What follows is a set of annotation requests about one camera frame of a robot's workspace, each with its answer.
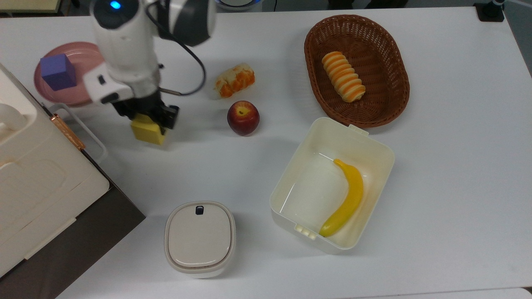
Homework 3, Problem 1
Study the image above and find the white oven door handle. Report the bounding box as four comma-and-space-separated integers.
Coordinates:
47, 103, 109, 165

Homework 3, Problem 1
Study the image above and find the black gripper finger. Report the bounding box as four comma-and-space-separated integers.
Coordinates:
111, 98, 141, 121
155, 103, 180, 130

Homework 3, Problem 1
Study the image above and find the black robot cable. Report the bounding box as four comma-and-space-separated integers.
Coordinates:
145, 2, 207, 96

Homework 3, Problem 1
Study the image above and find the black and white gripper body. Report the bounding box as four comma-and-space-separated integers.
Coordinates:
83, 68, 162, 105

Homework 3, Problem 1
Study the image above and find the red apple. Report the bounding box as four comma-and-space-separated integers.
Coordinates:
227, 100, 261, 136

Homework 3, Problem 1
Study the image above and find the orange striped spiral bread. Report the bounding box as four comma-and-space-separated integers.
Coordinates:
321, 51, 366, 103

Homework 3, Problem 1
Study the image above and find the pale yellow side table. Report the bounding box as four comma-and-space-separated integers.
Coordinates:
0, 0, 63, 14

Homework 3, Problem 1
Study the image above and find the brown wicker basket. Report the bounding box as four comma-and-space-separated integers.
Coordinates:
304, 15, 411, 128

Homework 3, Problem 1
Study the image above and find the purple cube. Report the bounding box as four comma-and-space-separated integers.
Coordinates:
40, 54, 77, 91

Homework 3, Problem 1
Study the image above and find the yellow banana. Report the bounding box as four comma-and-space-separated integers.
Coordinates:
319, 159, 364, 238

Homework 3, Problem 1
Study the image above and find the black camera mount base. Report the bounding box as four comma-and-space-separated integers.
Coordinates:
474, 0, 506, 22

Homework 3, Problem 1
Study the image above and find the small white lidded container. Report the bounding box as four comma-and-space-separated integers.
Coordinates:
164, 201, 236, 279

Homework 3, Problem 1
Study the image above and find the yellow cube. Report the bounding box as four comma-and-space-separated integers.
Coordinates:
131, 113, 167, 146

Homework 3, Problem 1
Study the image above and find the orange glazed bread roll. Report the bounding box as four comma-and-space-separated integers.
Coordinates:
214, 63, 256, 98

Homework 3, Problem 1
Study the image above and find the white microwave oven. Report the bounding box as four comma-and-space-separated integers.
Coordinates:
0, 62, 146, 299

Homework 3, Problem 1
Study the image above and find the open white plastic box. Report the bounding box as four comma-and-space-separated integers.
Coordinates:
269, 117, 395, 255

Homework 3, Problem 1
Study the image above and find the pink plate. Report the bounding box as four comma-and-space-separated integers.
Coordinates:
34, 42, 107, 107

